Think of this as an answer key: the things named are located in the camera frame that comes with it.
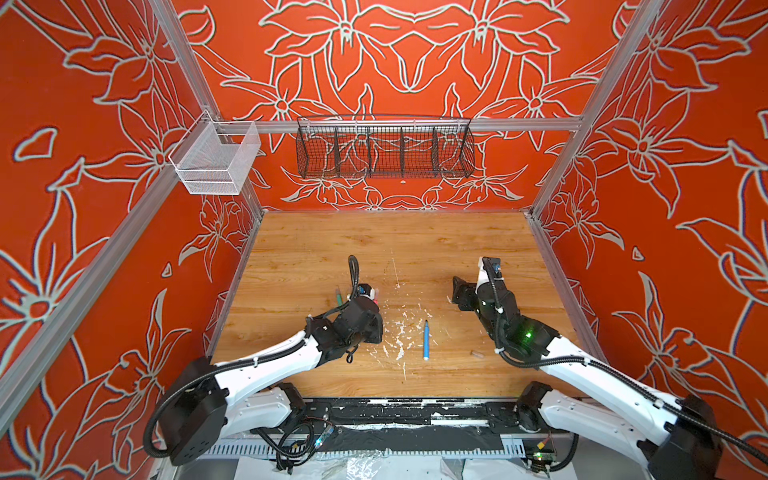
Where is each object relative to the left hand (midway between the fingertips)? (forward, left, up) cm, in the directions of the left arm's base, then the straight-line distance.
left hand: (382, 321), depth 81 cm
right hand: (+9, -20, +11) cm, 25 cm away
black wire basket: (+51, +2, +23) cm, 56 cm away
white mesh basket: (+42, +57, +23) cm, 74 cm away
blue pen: (-2, -13, -8) cm, 15 cm away
